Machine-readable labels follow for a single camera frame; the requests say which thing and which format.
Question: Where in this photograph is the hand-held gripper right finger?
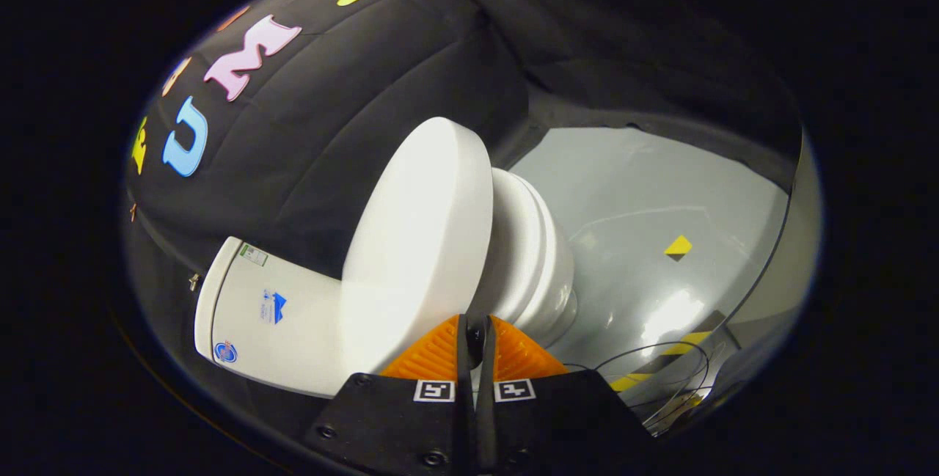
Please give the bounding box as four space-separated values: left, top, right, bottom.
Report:
477 315 655 474

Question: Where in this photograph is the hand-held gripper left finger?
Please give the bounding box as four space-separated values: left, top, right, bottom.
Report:
304 315 478 474

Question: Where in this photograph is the yellow black hazard tape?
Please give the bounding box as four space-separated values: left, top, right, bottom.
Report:
609 310 738 393

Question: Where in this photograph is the black backdrop cloth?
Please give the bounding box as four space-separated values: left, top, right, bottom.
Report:
123 0 802 301

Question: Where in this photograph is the thin black cable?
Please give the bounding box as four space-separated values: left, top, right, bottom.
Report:
569 340 714 422

